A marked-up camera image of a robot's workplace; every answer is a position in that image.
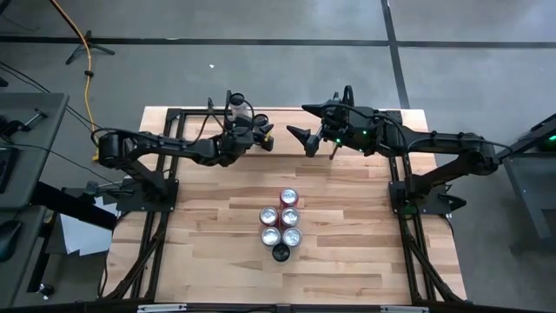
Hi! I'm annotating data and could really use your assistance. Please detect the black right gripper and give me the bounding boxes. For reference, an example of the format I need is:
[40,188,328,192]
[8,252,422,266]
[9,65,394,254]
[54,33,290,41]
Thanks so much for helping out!
[286,103,367,158]

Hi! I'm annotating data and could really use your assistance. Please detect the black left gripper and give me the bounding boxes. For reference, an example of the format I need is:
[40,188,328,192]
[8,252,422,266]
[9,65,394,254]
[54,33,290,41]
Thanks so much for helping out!
[219,123,275,169]

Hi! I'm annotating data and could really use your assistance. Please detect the orange-red Fanta can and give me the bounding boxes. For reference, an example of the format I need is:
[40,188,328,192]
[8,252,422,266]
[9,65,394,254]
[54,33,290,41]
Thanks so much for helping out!
[279,186,301,209]

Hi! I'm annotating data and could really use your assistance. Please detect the silver Diet Coke can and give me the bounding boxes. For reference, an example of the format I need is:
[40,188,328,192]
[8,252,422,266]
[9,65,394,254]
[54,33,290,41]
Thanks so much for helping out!
[261,225,282,248]
[259,205,280,227]
[281,226,304,249]

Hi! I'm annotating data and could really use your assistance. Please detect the black clamp with grey knob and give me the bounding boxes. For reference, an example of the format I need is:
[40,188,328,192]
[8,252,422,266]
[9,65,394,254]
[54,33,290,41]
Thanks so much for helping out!
[84,180,136,200]

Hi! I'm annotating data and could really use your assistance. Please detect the black tripod stand base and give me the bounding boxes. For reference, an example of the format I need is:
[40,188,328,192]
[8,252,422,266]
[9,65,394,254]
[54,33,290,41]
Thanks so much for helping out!
[64,29,116,66]

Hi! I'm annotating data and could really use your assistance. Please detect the white paper sheets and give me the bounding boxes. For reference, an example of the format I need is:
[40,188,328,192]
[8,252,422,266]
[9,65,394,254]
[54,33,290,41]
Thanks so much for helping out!
[59,196,119,257]

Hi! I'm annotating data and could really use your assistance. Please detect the black desk leg beam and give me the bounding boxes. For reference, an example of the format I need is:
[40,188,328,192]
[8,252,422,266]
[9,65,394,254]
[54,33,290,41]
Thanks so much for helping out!
[30,181,118,231]

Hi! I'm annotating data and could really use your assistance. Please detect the grey metal stand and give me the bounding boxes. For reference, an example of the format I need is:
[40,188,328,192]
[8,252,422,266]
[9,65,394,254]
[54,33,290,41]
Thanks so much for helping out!
[497,111,556,253]

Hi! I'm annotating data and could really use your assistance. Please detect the grey desk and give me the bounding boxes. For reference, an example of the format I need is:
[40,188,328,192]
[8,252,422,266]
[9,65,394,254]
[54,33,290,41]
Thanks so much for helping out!
[0,205,49,308]
[0,91,70,210]

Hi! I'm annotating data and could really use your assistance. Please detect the black clamp tool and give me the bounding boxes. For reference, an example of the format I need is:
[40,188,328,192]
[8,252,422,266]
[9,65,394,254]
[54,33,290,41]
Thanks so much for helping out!
[0,108,49,137]

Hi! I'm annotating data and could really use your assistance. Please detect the black keyboard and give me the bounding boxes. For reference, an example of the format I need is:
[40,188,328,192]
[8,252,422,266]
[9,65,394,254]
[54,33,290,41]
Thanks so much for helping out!
[0,146,21,195]

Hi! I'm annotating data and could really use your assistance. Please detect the black computer mouse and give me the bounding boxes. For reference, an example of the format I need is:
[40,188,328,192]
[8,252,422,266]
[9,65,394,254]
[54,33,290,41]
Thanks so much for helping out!
[0,220,22,263]

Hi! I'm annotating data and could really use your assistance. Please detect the black aluminium table frame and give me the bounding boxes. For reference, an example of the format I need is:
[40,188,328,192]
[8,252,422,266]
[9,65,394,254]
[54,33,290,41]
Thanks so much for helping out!
[98,106,468,305]

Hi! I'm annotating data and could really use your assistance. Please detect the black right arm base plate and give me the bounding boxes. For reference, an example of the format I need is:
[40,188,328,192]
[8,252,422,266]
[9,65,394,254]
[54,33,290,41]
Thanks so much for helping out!
[388,180,453,216]

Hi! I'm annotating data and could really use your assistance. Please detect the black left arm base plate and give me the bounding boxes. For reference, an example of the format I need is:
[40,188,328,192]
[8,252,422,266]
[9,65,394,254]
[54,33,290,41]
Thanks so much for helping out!
[116,178,180,213]

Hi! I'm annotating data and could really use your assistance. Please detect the yellow power cord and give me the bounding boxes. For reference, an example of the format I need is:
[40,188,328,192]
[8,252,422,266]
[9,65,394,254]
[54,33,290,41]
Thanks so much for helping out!
[49,0,103,163]

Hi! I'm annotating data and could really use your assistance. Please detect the silver metal bracket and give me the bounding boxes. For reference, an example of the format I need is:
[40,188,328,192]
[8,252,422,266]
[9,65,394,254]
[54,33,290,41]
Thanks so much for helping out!
[136,303,188,313]
[380,305,430,313]

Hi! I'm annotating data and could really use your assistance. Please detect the black floor cable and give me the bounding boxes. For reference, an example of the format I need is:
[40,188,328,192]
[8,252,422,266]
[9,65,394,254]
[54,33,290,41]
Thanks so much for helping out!
[0,60,103,134]

